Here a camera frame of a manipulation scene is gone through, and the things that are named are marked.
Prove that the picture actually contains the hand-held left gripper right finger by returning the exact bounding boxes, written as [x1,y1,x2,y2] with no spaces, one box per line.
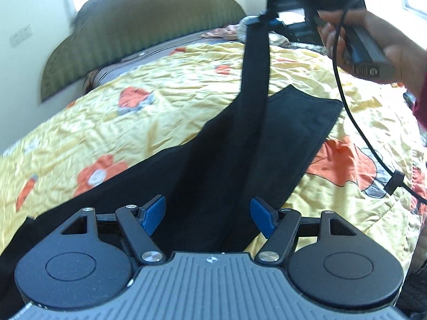
[250,197,360,265]

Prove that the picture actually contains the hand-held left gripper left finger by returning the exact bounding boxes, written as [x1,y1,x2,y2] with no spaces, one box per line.
[60,195,167,265]

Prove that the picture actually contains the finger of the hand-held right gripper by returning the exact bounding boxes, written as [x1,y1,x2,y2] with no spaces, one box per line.
[248,11,288,34]

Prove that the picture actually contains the black pants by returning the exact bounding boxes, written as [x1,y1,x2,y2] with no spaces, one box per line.
[0,15,344,317]

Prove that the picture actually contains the person's right hand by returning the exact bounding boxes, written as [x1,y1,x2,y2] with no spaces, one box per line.
[317,8,427,86]

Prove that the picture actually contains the black white striped cloth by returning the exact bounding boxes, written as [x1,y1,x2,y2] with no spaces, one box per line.
[287,41,329,56]

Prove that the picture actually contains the pink cloth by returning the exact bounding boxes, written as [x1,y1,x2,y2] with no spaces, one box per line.
[201,24,241,41]

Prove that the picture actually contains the yellow carrot print blanket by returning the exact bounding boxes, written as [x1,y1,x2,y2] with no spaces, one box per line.
[0,35,427,294]

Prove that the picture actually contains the green padded headboard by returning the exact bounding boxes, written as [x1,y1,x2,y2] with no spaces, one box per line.
[41,0,247,104]

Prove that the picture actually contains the grey brown striped pillow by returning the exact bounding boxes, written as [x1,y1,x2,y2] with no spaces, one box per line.
[83,35,234,89]

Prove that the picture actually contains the black cable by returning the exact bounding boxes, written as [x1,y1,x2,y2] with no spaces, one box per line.
[332,8,427,205]

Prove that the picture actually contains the white wall socket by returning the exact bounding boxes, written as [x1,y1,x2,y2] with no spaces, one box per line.
[11,24,34,46]

